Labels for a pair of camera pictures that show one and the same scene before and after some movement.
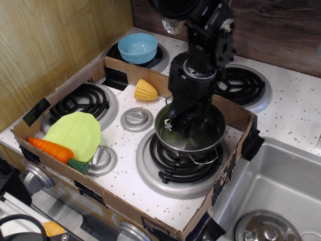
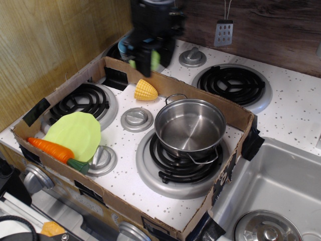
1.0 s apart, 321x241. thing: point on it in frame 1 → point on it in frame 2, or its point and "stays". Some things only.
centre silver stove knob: (136, 119) stays
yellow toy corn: (144, 91) stays
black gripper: (189, 95) → (156, 25)
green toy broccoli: (167, 125) → (155, 61)
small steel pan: (200, 148) stays
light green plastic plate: (79, 131) stays
